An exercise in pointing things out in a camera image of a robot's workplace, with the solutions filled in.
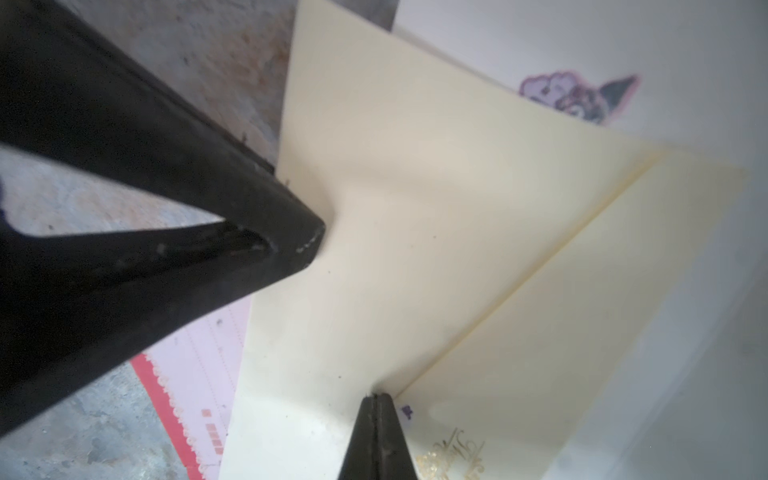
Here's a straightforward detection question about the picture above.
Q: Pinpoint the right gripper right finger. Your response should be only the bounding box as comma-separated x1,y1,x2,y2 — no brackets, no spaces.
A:
375,393,417,480

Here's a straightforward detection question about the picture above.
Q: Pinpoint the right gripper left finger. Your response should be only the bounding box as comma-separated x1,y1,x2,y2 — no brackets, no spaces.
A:
338,395,376,480

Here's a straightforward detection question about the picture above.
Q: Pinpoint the cream white envelope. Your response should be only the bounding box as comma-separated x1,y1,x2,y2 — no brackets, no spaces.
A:
392,0,768,480

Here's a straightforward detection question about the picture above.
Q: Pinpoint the red bordered card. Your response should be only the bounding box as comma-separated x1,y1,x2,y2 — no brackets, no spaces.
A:
130,297,251,479

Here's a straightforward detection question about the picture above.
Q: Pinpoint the yellow envelope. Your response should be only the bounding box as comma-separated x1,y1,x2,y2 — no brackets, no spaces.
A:
221,1,642,479

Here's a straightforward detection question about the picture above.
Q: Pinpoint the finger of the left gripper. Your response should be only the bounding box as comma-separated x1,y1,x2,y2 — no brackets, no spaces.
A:
1,1,326,433

